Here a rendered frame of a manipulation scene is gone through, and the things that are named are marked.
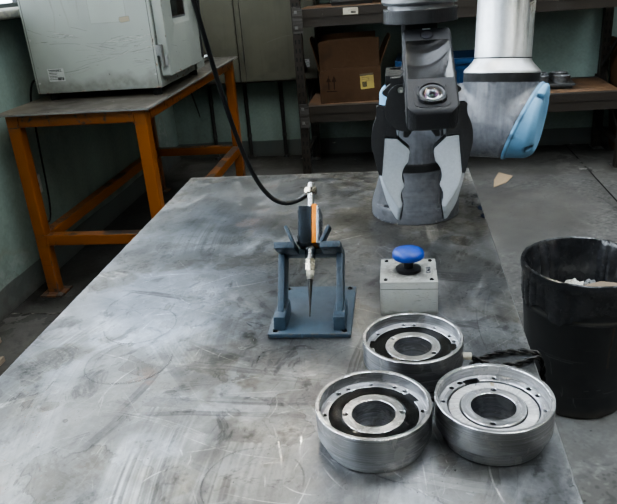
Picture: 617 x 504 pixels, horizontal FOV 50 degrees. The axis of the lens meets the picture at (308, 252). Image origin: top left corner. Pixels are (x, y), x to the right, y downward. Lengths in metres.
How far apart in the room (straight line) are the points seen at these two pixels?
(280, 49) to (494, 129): 3.43
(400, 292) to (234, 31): 3.73
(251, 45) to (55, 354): 3.72
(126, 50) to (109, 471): 2.32
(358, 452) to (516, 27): 0.70
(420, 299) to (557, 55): 3.95
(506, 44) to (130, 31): 1.97
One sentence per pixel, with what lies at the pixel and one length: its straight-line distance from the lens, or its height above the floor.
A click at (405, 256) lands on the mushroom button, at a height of 0.87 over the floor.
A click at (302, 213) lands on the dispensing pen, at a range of 0.81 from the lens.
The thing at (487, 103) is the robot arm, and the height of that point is 1.00.
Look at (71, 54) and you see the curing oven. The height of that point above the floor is 0.96.
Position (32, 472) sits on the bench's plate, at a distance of 0.69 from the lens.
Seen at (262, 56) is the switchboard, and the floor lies 0.72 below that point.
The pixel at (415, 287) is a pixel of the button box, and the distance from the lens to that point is 0.82.
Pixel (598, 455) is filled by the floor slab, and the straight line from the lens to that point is 1.94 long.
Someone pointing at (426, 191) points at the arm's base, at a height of 0.85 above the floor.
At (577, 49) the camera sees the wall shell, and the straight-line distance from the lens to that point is 4.73.
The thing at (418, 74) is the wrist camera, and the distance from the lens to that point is 0.62.
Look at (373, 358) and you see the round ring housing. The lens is 0.69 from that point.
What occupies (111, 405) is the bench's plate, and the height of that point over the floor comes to 0.80.
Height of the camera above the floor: 1.20
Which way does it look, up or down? 23 degrees down
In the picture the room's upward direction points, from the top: 5 degrees counter-clockwise
